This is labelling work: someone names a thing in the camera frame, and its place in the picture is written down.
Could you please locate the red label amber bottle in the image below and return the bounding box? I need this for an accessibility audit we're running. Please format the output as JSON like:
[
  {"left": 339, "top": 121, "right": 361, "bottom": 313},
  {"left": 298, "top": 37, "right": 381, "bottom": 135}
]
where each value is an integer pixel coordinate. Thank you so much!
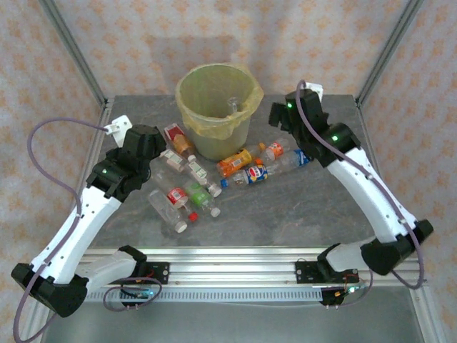
[{"left": 163, "top": 122, "right": 196, "bottom": 158}]

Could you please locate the orange cap clear bottle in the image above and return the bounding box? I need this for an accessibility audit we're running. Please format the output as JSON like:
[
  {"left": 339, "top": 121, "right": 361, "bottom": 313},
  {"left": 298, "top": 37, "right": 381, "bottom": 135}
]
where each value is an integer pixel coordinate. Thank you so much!
[{"left": 253, "top": 138, "right": 291, "bottom": 167}]

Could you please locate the blue label water bottle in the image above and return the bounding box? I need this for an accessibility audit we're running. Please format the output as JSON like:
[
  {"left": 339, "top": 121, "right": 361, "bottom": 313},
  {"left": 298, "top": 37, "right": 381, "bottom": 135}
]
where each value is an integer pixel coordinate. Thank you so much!
[{"left": 266, "top": 148, "right": 311, "bottom": 177}]

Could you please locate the small clear white cap bottle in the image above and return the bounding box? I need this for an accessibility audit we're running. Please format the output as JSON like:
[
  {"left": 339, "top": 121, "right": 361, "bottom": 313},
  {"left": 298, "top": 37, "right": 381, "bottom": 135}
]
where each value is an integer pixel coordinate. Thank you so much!
[{"left": 226, "top": 96, "right": 248, "bottom": 114}]

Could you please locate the white green label clear bottle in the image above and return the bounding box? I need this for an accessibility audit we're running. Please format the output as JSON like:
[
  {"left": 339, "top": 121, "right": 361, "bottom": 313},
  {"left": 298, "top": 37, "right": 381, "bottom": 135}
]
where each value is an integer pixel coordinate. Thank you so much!
[{"left": 187, "top": 154, "right": 223, "bottom": 198}]

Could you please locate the red label red cap bottle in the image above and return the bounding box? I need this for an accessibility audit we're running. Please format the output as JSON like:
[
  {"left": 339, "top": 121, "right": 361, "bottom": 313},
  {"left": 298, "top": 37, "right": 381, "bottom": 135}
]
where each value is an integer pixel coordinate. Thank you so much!
[{"left": 166, "top": 186, "right": 199, "bottom": 223}]

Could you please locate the pepsi bottle blue cap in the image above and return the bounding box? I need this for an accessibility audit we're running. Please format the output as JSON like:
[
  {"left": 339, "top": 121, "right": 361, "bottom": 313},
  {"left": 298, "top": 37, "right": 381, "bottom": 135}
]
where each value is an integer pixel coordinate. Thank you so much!
[{"left": 220, "top": 164, "right": 274, "bottom": 189}]

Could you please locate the orange yellow label juice bottle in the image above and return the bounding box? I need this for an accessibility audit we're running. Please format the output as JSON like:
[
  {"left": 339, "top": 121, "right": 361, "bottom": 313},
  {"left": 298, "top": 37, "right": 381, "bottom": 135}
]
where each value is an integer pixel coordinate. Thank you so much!
[{"left": 216, "top": 142, "right": 267, "bottom": 179}]

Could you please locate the yellow plastic bin liner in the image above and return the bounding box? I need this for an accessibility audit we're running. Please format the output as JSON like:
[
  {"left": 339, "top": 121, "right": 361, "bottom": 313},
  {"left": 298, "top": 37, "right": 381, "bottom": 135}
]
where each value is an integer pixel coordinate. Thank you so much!
[{"left": 176, "top": 63, "right": 265, "bottom": 141}]

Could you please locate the pale green plastic bin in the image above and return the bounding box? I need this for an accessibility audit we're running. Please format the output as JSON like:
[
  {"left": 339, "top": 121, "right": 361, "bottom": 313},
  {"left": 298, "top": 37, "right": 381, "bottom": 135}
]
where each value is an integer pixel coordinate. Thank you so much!
[{"left": 176, "top": 63, "right": 265, "bottom": 161}]

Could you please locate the green circuit board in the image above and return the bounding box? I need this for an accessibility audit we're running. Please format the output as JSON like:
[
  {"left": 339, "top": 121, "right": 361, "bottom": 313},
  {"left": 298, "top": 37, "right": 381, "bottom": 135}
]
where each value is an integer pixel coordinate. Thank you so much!
[
  {"left": 121, "top": 287, "right": 154, "bottom": 300},
  {"left": 333, "top": 284, "right": 368, "bottom": 298}
]

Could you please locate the grey metal panel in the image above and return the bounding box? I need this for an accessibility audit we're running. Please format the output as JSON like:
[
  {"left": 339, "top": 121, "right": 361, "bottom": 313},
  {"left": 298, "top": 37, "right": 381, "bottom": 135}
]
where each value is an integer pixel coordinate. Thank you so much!
[{"left": 42, "top": 302, "right": 426, "bottom": 343}]

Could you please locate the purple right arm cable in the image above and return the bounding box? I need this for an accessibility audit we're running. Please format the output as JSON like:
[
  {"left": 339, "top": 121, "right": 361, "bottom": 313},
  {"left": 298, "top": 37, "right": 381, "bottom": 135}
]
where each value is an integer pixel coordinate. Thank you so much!
[{"left": 296, "top": 80, "right": 426, "bottom": 310}]

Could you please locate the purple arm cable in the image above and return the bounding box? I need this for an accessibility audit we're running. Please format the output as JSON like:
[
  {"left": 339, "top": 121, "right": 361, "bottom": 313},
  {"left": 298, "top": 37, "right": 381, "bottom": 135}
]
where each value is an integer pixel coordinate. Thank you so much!
[
  {"left": 296, "top": 80, "right": 426, "bottom": 310},
  {"left": 13, "top": 117, "right": 162, "bottom": 343}
]

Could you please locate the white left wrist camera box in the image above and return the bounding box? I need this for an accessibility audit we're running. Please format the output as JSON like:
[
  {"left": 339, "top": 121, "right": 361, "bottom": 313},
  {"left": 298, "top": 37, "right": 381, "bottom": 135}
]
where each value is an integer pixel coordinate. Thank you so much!
[{"left": 105, "top": 114, "right": 130, "bottom": 136}]

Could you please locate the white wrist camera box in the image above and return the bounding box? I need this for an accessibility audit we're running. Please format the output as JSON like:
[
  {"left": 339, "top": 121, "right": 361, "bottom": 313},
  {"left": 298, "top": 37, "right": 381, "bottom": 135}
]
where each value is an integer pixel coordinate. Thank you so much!
[
  {"left": 105, "top": 114, "right": 130, "bottom": 136},
  {"left": 304, "top": 81, "right": 325, "bottom": 96}
]

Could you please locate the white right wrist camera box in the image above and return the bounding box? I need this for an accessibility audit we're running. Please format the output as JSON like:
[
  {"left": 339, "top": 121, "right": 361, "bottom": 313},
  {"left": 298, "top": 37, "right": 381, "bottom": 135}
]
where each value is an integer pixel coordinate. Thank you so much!
[{"left": 304, "top": 81, "right": 325, "bottom": 96}]

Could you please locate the aluminium table side rail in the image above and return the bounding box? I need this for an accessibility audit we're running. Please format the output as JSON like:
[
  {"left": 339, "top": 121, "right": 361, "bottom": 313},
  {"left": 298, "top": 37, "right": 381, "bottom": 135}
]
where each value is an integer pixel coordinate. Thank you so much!
[
  {"left": 56, "top": 99, "right": 112, "bottom": 260},
  {"left": 354, "top": 98, "right": 408, "bottom": 259}
]

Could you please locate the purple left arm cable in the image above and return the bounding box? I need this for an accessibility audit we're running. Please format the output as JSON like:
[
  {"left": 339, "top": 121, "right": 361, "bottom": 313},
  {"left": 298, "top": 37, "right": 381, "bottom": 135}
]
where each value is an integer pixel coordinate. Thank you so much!
[{"left": 13, "top": 117, "right": 162, "bottom": 343}]

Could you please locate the aluminium frame post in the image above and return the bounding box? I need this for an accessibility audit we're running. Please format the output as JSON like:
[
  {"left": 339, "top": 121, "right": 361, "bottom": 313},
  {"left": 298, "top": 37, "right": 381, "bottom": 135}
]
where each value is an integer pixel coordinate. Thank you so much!
[
  {"left": 38, "top": 0, "right": 110, "bottom": 108},
  {"left": 356, "top": 0, "right": 426, "bottom": 108}
]

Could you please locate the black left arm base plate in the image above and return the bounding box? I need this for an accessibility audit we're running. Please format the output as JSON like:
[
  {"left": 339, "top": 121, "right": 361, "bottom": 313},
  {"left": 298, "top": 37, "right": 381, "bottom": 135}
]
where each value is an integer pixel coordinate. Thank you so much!
[{"left": 135, "top": 262, "right": 170, "bottom": 286}]

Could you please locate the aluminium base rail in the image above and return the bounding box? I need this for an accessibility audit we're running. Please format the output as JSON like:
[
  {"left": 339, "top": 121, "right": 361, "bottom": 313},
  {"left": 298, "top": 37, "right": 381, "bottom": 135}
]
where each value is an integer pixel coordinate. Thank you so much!
[{"left": 37, "top": 246, "right": 428, "bottom": 289}]

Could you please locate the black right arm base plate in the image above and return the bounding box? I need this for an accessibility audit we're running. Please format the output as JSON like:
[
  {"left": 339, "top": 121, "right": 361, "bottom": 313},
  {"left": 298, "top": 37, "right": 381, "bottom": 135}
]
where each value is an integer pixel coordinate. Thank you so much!
[{"left": 295, "top": 259, "right": 360, "bottom": 285}]

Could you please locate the slotted grey cable duct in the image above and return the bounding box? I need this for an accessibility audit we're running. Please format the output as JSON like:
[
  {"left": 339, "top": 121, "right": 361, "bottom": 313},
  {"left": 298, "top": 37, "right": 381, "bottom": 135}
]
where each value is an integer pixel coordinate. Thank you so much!
[{"left": 85, "top": 288, "right": 324, "bottom": 304}]

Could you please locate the aluminium lower frame bar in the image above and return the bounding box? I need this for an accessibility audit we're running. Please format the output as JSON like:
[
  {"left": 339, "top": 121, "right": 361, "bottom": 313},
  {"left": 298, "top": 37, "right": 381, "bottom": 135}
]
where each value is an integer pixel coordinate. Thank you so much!
[
  {"left": 19, "top": 287, "right": 56, "bottom": 343},
  {"left": 408, "top": 285, "right": 446, "bottom": 343}
]

